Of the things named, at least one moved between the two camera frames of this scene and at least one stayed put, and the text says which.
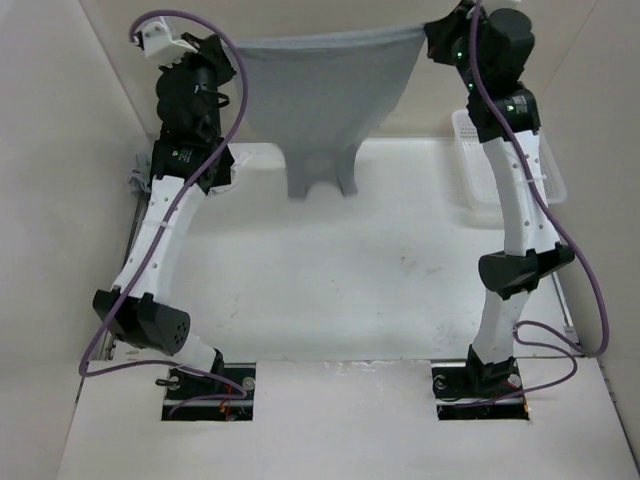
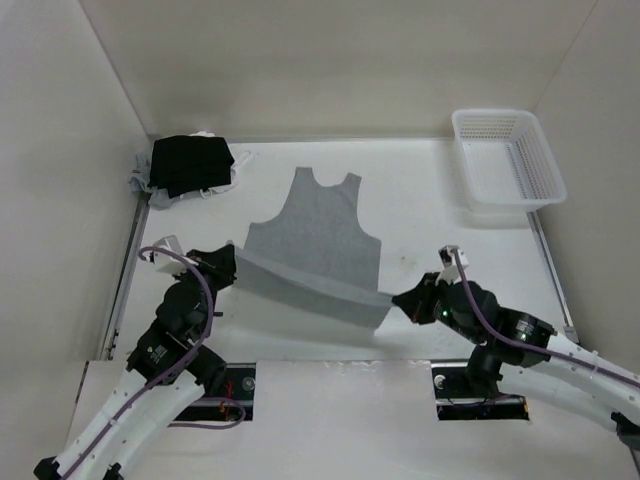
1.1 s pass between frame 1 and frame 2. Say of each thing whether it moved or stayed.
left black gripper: moved
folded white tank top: stayed
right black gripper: moved
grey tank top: moved
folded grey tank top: stayed
